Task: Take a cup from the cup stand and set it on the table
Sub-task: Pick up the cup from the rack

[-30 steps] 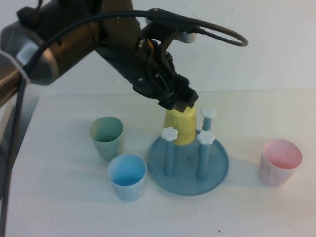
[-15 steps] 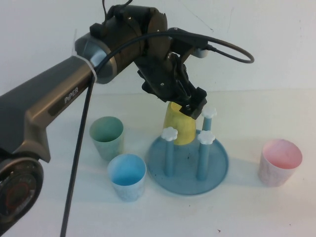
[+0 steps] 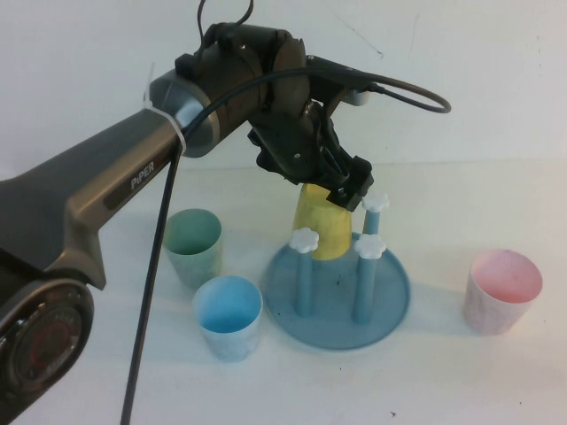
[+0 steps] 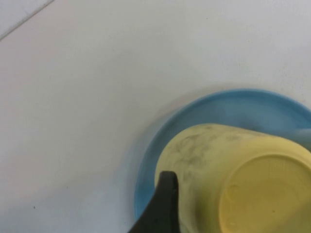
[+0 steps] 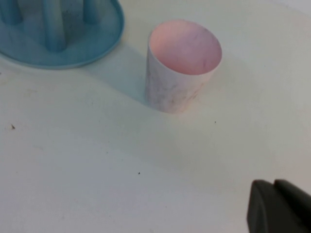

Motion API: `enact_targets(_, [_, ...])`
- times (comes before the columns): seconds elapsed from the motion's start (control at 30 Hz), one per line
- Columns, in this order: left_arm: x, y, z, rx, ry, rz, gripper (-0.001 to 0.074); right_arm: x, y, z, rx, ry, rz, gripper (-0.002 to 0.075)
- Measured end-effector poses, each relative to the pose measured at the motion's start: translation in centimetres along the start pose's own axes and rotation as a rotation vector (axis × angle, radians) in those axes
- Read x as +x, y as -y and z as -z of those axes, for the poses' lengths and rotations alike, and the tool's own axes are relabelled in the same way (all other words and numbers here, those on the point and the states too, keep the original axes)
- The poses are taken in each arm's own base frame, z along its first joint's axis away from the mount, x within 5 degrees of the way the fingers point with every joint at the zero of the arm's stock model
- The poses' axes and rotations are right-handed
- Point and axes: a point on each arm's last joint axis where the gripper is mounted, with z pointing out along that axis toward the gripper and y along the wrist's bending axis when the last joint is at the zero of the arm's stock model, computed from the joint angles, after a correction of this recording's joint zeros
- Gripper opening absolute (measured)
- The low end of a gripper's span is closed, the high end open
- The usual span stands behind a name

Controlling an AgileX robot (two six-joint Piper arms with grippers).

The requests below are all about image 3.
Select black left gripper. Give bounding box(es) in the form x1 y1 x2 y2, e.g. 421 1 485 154
246 99 376 213

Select yellow plastic cup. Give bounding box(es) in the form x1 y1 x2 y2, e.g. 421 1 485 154
291 182 354 261

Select blue cup stand white caps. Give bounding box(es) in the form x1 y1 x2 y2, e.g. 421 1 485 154
264 191 412 353

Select green marbled plastic cup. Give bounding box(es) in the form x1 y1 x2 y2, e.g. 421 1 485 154
161 208 223 290

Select pink marbled plastic cup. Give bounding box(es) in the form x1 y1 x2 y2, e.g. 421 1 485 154
463 249 544 336

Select blue marbled plastic cup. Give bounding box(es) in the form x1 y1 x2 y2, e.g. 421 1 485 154
192 274 265 363

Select white zip tie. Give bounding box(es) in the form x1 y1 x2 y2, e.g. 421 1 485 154
141 61 190 157

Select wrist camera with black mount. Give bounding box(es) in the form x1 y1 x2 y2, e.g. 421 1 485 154
305 54 387 108

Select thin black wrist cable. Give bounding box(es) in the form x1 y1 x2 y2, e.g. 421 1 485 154
194 0 256 45

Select thick black camera cable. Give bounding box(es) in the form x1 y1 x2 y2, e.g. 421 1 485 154
120 66 452 425

